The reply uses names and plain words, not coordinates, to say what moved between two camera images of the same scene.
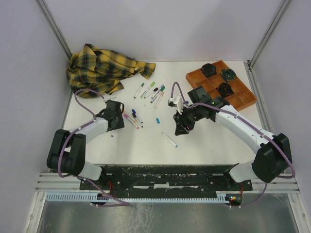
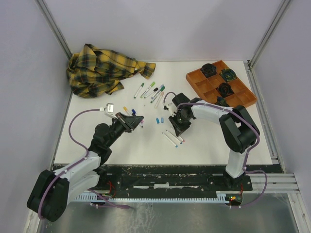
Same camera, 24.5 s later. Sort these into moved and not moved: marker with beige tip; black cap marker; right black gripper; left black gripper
Moved: left black gripper
Not moved: right black gripper; black cap marker; marker with beige tip
